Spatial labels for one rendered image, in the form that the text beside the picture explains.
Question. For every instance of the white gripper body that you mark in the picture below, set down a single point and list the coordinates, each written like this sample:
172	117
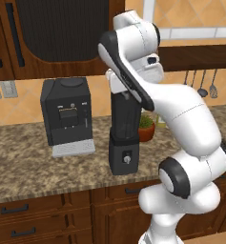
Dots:
116	83

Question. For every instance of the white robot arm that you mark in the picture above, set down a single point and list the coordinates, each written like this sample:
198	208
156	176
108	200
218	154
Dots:
184	111

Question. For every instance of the black blender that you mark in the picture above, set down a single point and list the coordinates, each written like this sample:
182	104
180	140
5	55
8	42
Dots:
124	127

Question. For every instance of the green plant in terracotta pot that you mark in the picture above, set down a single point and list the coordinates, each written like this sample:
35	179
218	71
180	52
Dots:
146	128

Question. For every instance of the black coffee machine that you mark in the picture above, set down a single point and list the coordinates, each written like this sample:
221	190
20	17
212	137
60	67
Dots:
66	108

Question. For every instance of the pale yellow bottle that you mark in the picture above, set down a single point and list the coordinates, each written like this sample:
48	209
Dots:
161	122

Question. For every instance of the thin grey hanging utensil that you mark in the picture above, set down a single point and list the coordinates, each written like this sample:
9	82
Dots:
193	77
185	77

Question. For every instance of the dark wooden shelf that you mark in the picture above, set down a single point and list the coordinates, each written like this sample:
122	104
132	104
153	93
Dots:
197	57

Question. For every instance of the grey hanging ladle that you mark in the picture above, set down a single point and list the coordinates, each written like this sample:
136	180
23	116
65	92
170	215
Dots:
202	90

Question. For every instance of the grey hanging slotted spatula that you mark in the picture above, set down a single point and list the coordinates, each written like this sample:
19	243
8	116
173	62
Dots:
213	89

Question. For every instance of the wooden drawer front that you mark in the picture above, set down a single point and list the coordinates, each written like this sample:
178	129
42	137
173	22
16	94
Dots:
47	232
41	206
116	190

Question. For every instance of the plain wooden cupboard door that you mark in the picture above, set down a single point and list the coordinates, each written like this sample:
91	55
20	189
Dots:
0	73

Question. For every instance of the white window frame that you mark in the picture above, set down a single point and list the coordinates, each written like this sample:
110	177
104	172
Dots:
194	32

